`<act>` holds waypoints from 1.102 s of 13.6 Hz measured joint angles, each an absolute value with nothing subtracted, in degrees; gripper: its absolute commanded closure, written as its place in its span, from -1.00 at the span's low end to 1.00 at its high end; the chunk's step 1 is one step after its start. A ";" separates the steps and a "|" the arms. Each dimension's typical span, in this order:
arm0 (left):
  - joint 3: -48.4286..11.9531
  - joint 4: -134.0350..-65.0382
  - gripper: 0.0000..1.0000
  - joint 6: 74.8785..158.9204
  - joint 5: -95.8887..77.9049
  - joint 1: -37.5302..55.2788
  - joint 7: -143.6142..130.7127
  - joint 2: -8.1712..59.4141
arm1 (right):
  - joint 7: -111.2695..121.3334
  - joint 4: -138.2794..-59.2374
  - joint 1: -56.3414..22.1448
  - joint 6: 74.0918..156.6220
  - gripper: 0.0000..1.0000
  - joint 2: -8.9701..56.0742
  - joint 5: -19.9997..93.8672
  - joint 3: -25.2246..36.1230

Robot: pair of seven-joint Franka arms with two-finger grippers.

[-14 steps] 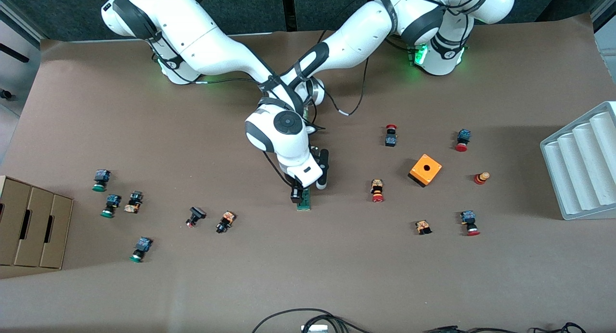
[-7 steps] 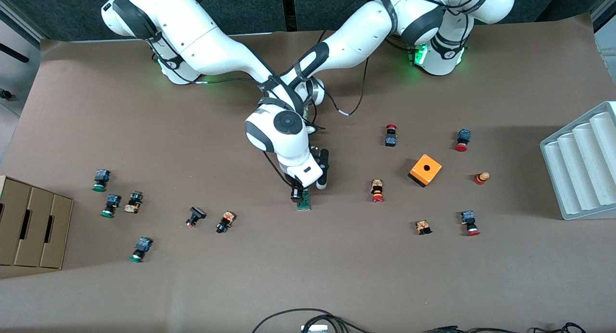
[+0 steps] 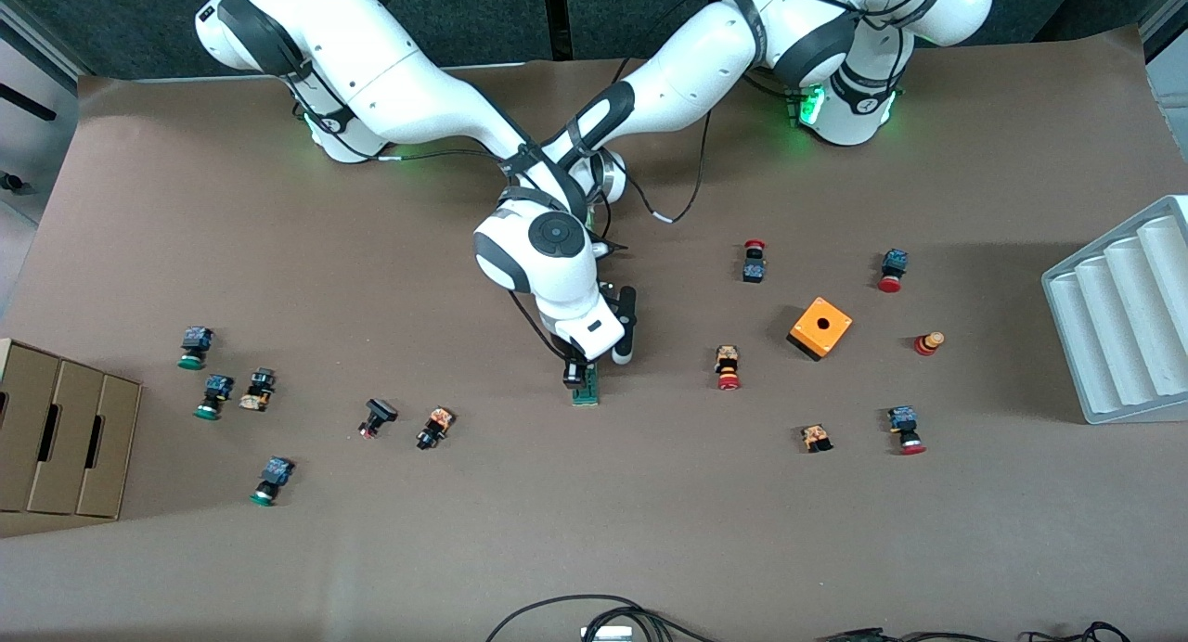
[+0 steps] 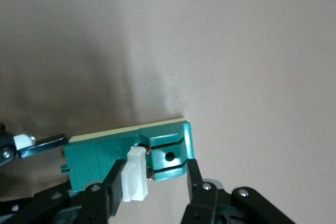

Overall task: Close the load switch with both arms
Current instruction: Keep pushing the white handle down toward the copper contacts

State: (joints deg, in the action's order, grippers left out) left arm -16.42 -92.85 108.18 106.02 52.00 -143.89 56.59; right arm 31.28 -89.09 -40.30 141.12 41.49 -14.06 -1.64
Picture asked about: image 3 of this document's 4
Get black arched cable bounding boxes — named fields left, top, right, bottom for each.
left=484, top=594, right=655, bottom=642

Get black square button red base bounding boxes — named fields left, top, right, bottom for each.
left=357, top=398, right=399, bottom=440

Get orange button enclosure box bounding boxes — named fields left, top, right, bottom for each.
left=787, top=296, right=854, bottom=363

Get green push button blue block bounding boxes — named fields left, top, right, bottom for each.
left=177, top=326, right=215, bottom=371
left=193, top=374, right=236, bottom=421
left=249, top=456, right=296, bottom=507

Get grey ribbed plastic tray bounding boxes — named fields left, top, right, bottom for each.
left=1040, top=195, right=1188, bottom=426

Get grey metal frame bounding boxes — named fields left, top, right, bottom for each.
left=1140, top=0, right=1188, bottom=68

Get black vertical post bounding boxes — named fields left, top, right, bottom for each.
left=543, top=0, right=573, bottom=61

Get black selector switch orange block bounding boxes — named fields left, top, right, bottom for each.
left=416, top=405, right=457, bottom=452

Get black thick cable bundle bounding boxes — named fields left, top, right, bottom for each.
left=594, top=608, right=720, bottom=642

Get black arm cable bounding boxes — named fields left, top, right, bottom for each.
left=608, top=58, right=717, bottom=225
left=379, top=146, right=510, bottom=168

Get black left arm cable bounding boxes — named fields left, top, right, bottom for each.
left=608, top=58, right=717, bottom=225

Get brown cardboard divider box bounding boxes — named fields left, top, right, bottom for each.
left=0, top=338, right=143, bottom=520

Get grey metal cabinet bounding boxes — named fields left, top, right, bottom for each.
left=0, top=0, right=83, bottom=225

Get red mushroom button blue block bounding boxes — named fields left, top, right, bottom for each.
left=876, top=249, right=910, bottom=294
left=887, top=405, right=928, bottom=456

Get black left base cables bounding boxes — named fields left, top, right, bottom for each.
left=741, top=67, right=799, bottom=103

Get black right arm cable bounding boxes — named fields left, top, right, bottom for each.
left=379, top=146, right=510, bottom=168

